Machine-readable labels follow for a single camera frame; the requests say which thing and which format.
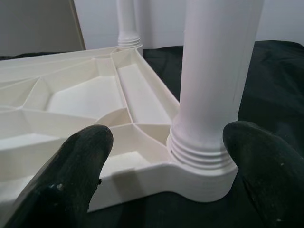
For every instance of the black table cloth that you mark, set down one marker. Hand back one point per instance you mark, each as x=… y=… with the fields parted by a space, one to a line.
x=273 y=83

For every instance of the white plastic table leg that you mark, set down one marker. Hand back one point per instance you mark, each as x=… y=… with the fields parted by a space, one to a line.
x=213 y=71
x=128 y=23

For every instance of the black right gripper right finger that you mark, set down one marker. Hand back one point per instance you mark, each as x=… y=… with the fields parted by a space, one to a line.
x=268 y=171

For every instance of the white plastic table top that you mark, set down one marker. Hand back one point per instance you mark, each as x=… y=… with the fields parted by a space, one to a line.
x=71 y=95

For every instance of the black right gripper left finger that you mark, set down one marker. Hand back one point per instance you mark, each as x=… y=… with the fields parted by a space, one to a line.
x=59 y=178

